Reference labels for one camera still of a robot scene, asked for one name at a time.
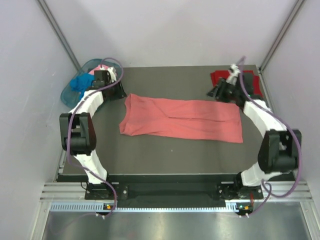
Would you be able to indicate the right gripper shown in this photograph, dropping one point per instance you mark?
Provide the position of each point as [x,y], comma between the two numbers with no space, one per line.
[216,93]

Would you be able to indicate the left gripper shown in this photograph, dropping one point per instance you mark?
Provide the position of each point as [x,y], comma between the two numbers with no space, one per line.
[121,93]

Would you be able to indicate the salmon pink t-shirt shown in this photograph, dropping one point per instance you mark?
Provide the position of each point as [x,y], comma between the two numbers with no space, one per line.
[184,119]

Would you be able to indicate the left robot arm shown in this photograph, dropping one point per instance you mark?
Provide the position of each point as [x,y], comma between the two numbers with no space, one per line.
[77,133]

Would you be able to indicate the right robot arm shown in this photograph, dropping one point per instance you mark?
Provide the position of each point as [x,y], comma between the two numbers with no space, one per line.
[280,151]

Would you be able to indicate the folded red t-shirt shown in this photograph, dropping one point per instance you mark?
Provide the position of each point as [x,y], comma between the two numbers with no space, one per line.
[251,81]

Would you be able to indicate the light pink t-shirt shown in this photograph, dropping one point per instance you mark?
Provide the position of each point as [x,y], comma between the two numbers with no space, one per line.
[98,68]

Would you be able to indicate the blue t-shirt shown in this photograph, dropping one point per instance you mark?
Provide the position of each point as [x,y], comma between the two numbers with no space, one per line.
[81,83]

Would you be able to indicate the teal plastic basket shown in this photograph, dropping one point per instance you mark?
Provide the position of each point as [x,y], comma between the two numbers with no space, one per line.
[71,98]

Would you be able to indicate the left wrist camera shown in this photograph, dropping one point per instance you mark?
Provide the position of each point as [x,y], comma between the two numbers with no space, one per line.
[104,78]

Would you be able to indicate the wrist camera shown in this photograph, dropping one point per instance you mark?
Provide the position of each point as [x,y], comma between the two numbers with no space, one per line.
[234,72]
[104,78]

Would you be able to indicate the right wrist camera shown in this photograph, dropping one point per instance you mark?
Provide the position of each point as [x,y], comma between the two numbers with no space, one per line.
[234,72]

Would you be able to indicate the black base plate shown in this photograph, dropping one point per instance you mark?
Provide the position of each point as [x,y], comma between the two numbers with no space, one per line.
[180,190]

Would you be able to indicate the left aluminium corner post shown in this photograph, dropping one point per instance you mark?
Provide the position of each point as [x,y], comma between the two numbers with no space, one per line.
[58,32]

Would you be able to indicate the aluminium corner post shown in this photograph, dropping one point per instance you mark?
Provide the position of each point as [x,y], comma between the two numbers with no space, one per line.
[289,20]
[58,32]

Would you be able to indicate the slotted cable duct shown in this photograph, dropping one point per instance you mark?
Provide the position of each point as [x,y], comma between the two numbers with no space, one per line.
[101,207]

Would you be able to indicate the right aluminium corner post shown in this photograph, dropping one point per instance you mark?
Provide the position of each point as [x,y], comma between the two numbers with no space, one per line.
[289,20]

